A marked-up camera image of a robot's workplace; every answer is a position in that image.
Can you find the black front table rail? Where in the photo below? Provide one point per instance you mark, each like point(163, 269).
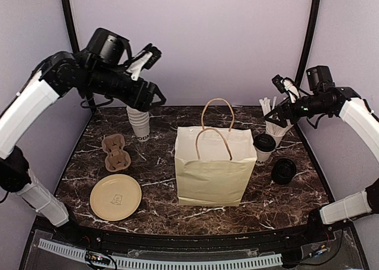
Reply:
point(282, 240)

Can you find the cream paper bag with handles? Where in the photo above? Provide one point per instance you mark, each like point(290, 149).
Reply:
point(213, 165)

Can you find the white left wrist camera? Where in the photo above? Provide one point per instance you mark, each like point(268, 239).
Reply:
point(145, 59)

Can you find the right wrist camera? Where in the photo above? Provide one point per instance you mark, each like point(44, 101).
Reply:
point(286, 86)

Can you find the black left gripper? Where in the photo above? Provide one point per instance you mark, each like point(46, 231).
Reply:
point(144, 103)

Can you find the brown cardboard cup carrier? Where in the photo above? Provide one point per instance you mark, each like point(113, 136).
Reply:
point(117, 158)

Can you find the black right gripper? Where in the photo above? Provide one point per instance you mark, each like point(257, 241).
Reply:
point(282, 110)

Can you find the black plastic cup lid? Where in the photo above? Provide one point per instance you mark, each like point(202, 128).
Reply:
point(264, 142)

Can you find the beige round plate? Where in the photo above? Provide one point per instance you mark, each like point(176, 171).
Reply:
point(115, 197)

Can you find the stack of black cup lids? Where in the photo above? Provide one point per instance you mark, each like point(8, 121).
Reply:
point(283, 171)

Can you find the stack of white paper cups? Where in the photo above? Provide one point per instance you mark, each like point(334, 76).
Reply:
point(140, 123)

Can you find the white paper coffee cup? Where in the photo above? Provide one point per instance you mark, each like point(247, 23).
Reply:
point(262, 156)

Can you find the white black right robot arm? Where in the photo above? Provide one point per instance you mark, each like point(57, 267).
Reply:
point(327, 99)

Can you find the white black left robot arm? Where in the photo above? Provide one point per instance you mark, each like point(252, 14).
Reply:
point(107, 67)

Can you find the white slotted cable duct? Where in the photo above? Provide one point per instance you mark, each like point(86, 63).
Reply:
point(144, 259)

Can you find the white cup holding straws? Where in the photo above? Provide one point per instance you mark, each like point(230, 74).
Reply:
point(277, 133)

